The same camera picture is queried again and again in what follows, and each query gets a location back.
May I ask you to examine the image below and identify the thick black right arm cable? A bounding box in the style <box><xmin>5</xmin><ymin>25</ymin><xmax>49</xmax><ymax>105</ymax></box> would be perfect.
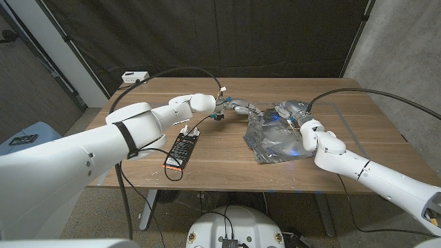
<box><xmin>306</xmin><ymin>87</ymin><xmax>441</xmax><ymax>121</ymax></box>

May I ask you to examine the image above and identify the black backdrop curtain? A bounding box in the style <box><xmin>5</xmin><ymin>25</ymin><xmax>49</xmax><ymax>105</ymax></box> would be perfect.
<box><xmin>36</xmin><ymin>0</ymin><xmax>375</xmax><ymax>97</ymax></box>

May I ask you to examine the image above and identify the white right shoulder cover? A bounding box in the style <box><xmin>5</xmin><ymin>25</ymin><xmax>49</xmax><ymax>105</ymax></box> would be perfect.
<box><xmin>414</xmin><ymin>237</ymin><xmax>441</xmax><ymax>248</ymax></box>

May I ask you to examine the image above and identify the black ribbed round object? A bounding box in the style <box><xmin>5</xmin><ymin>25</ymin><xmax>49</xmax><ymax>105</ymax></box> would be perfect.
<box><xmin>156</xmin><ymin>189</ymin><xmax>181</xmax><ymax>204</ymax></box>

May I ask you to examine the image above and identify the black orange package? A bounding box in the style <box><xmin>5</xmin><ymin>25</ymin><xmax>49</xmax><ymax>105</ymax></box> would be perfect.
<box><xmin>162</xmin><ymin>124</ymin><xmax>201</xmax><ymax>173</ymax></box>

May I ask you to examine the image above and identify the crinkled aluminium foil sheet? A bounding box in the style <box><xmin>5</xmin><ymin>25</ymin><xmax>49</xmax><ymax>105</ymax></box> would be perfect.
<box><xmin>243</xmin><ymin>108</ymin><xmax>314</xmax><ymax>164</ymax></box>

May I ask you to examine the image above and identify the black backdrop pole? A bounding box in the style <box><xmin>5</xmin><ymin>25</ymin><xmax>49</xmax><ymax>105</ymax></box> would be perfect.
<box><xmin>340</xmin><ymin>0</ymin><xmax>376</xmax><ymax>79</ymax></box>
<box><xmin>36</xmin><ymin>0</ymin><xmax>112</xmax><ymax>99</ymax></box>

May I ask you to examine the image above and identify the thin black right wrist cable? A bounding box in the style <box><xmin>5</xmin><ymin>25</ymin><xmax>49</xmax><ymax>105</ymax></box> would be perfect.
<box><xmin>336</xmin><ymin>173</ymin><xmax>441</xmax><ymax>238</ymax></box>

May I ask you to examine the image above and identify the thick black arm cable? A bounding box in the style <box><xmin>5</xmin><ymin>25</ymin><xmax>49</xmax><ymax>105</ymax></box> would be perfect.
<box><xmin>306</xmin><ymin>87</ymin><xmax>441</xmax><ymax>121</ymax></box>
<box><xmin>108</xmin><ymin>66</ymin><xmax>224</xmax><ymax>241</ymax></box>

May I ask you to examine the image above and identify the black wall hook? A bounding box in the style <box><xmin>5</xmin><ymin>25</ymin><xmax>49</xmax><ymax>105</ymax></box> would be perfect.
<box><xmin>0</xmin><ymin>30</ymin><xmax>19</xmax><ymax>44</ymax></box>

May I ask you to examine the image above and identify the thin black left wrist cable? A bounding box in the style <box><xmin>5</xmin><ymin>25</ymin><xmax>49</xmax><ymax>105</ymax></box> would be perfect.
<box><xmin>119</xmin><ymin>113</ymin><xmax>225</xmax><ymax>248</ymax></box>

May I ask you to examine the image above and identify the grey table leg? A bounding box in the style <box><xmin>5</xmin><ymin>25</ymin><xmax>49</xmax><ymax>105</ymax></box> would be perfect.
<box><xmin>314</xmin><ymin>193</ymin><xmax>337</xmax><ymax>238</ymax></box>

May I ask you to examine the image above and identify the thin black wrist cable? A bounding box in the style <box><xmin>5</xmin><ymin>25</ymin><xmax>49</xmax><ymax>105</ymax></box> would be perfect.
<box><xmin>336</xmin><ymin>173</ymin><xmax>441</xmax><ymax>238</ymax></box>
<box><xmin>119</xmin><ymin>113</ymin><xmax>225</xmax><ymax>248</ymax></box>

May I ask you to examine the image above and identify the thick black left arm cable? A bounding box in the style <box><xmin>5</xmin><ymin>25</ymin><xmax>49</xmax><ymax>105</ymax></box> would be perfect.
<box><xmin>108</xmin><ymin>66</ymin><xmax>224</xmax><ymax>241</ymax></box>

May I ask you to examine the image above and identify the white table leg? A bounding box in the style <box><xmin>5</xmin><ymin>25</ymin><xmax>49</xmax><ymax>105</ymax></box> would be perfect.
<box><xmin>139</xmin><ymin>189</ymin><xmax>158</xmax><ymax>231</ymax></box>

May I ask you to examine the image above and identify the white left shoulder cover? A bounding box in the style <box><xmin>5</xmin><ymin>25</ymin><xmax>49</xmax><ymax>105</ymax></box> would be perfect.
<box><xmin>0</xmin><ymin>238</ymin><xmax>141</xmax><ymax>248</ymax></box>

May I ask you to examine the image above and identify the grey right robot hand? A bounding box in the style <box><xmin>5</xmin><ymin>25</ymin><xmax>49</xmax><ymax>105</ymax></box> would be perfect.
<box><xmin>274</xmin><ymin>99</ymin><xmax>315</xmax><ymax>129</ymax></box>

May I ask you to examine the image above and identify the white power box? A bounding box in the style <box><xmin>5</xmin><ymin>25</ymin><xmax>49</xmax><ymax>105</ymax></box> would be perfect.
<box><xmin>121</xmin><ymin>71</ymin><xmax>151</xmax><ymax>85</ymax></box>

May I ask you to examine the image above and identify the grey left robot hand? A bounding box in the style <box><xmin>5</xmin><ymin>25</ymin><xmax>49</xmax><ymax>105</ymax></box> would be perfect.
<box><xmin>215</xmin><ymin>97</ymin><xmax>265</xmax><ymax>120</ymax></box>

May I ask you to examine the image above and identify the black device on bin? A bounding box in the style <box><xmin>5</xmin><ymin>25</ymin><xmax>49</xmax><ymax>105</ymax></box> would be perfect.
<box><xmin>8</xmin><ymin>134</ymin><xmax>39</xmax><ymax>146</ymax></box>

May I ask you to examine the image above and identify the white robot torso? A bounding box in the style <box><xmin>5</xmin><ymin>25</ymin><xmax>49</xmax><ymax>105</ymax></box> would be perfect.
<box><xmin>185</xmin><ymin>205</ymin><xmax>286</xmax><ymax>248</ymax></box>

